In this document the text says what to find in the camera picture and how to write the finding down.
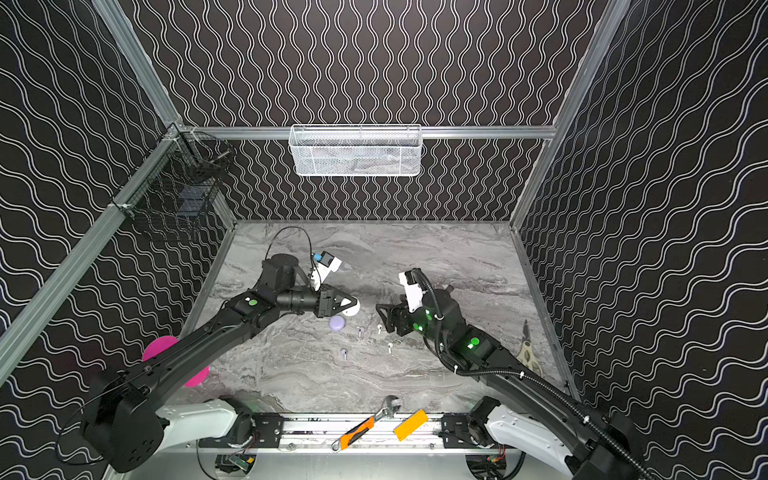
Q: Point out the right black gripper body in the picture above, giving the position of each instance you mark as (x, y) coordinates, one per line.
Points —
(402, 318)

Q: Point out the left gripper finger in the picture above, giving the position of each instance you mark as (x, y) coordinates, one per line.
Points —
(344, 298)
(348, 312)

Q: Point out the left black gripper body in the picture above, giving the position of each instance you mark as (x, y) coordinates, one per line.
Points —
(325, 301)

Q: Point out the white earbud charging case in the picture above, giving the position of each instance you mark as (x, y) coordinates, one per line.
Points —
(347, 303)

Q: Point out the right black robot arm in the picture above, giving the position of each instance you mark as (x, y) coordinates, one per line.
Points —
(525, 411)

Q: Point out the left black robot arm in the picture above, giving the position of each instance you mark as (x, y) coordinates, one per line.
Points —
(120, 418)

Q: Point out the pink plastic goblet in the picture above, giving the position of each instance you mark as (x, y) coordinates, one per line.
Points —
(163, 343)

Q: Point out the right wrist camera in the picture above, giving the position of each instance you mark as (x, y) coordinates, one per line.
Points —
(410, 281)

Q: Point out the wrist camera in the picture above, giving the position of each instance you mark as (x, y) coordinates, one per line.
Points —
(323, 263)
(410, 281)

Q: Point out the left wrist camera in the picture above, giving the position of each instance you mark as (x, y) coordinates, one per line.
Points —
(323, 263)

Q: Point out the pliers with beige handles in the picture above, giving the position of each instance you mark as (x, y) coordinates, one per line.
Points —
(526, 354)

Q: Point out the white wire mesh basket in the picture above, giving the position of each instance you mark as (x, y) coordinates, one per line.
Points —
(356, 150)

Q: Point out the black wire basket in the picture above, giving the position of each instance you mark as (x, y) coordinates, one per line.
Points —
(176, 202)

